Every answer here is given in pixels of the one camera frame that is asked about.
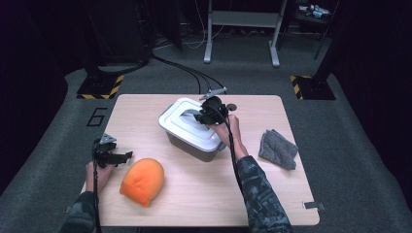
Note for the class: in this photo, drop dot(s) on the grey microfibre cloth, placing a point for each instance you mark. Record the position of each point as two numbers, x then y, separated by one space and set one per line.
278 149

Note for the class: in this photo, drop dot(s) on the dark cabinet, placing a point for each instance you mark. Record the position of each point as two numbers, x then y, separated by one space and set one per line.
120 29

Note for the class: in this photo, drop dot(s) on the person's left hand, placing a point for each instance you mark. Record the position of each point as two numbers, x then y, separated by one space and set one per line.
98 178

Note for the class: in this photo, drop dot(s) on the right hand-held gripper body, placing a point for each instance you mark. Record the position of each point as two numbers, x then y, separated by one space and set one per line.
215 108

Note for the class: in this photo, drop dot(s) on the dark shelf with small things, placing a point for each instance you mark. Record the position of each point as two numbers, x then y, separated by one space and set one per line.
312 13

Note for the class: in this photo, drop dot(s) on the black striped stand base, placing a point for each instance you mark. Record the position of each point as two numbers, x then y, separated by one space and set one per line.
312 87
100 86

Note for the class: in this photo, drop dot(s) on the clear grey storage box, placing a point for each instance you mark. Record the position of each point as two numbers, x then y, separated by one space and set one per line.
191 151

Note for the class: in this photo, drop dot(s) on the person's right hand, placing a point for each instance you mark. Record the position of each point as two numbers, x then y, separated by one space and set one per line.
231 136

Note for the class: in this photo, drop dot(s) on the orange plush toy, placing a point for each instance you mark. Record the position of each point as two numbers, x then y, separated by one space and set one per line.
142 181

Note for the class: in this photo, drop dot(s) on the grey tape strip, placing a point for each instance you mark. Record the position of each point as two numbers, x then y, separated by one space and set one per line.
67 208
313 205

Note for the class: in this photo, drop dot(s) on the white metal table frame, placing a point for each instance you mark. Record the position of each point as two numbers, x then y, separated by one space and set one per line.
241 19

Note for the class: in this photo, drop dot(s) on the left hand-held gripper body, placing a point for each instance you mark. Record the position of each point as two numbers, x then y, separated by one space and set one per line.
104 149

